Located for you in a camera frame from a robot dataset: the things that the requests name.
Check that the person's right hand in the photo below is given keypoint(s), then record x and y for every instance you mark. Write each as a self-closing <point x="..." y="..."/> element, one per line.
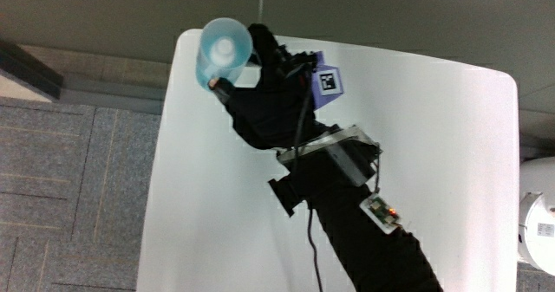
<point x="269" y="110"/>

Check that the light blue plastic cup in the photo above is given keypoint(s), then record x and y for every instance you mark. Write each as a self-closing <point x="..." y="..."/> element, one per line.
<point x="219" y="64"/>

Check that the person's right forearm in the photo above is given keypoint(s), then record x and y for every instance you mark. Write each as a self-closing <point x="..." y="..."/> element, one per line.
<point x="373" y="253"/>

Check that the grey wrist-mounted sensor box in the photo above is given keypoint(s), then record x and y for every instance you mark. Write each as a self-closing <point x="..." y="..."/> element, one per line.
<point x="347" y="157"/>

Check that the small white circuit board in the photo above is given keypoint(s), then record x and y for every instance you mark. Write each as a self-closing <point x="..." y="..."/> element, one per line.
<point x="380" y="213"/>

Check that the dark furniture edge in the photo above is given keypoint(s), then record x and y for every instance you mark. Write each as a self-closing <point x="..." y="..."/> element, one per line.
<point x="26" y="71"/>

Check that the white round appliance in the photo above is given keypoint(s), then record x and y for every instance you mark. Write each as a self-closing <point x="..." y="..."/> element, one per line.
<point x="539" y="231"/>

